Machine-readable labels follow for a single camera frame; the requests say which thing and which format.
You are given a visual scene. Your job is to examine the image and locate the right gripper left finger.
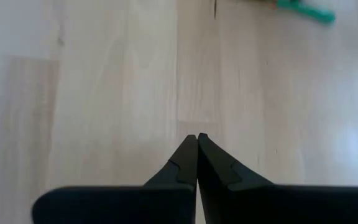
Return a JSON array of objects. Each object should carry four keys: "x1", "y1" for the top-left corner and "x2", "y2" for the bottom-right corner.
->
[{"x1": 31, "y1": 134, "x2": 199, "y2": 224}]

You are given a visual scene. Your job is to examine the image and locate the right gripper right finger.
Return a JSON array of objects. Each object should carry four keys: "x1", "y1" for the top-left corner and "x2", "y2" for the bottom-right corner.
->
[{"x1": 197, "y1": 133, "x2": 358, "y2": 224}]

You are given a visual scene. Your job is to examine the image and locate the gold spoon green handle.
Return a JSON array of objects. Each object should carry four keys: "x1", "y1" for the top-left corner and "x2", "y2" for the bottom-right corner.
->
[{"x1": 270, "y1": 0, "x2": 337, "y2": 25}]

